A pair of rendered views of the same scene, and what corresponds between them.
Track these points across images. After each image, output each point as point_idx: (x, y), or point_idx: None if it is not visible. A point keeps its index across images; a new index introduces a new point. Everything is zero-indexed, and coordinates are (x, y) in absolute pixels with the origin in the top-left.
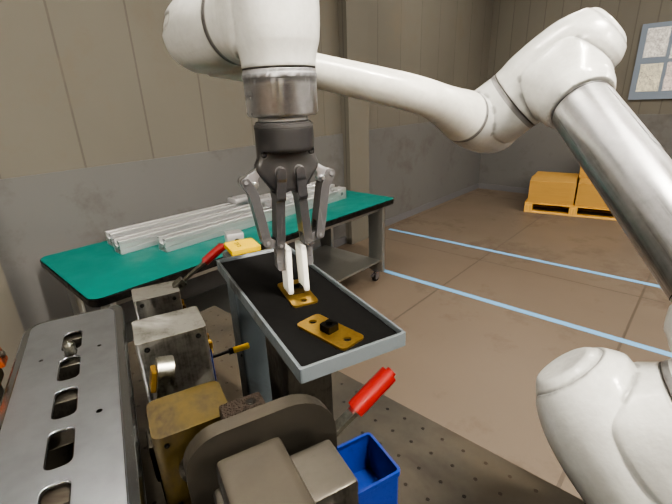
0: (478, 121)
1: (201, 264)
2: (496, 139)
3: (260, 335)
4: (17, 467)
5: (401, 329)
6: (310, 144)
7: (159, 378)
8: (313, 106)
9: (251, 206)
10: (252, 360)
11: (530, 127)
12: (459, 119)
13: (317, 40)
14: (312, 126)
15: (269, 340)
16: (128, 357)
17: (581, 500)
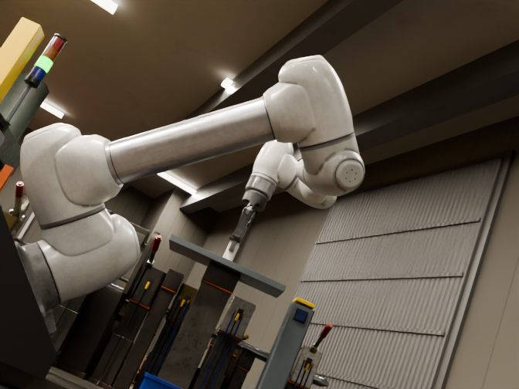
0: (302, 167)
1: (320, 336)
2: (309, 174)
3: (269, 358)
4: None
5: (174, 235)
6: (245, 197)
7: None
8: (249, 184)
9: None
10: (260, 377)
11: (303, 150)
12: (299, 171)
13: (259, 164)
14: (250, 192)
15: (197, 262)
16: (262, 351)
17: (46, 378)
